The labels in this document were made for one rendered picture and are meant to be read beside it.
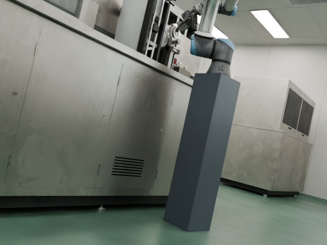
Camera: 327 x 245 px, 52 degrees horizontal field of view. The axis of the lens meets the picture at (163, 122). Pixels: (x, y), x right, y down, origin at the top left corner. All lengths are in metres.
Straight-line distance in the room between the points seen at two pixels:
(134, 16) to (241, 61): 5.26
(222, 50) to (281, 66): 5.10
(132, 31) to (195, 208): 1.22
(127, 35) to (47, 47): 0.94
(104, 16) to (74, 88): 1.01
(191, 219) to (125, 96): 0.77
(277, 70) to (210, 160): 5.31
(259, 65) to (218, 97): 5.38
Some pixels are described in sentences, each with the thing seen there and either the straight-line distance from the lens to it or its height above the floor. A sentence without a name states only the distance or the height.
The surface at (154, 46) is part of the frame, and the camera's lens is 2.23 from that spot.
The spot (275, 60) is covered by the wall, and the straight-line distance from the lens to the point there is 7.20.
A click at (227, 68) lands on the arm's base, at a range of 2.05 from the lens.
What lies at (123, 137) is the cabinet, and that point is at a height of 0.43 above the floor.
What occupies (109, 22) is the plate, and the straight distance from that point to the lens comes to 2.58.
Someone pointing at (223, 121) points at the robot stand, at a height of 0.64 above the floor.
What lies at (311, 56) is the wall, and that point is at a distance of 7.02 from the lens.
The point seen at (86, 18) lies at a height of 1.06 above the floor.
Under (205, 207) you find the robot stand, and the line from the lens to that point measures 2.01.
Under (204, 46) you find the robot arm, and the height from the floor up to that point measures 1.05.
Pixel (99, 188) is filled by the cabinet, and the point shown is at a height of 0.14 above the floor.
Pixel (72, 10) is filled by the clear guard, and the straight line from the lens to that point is 1.70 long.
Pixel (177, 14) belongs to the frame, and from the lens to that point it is 3.20.
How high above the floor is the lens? 0.47
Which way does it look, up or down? 3 degrees up
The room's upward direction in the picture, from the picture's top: 12 degrees clockwise
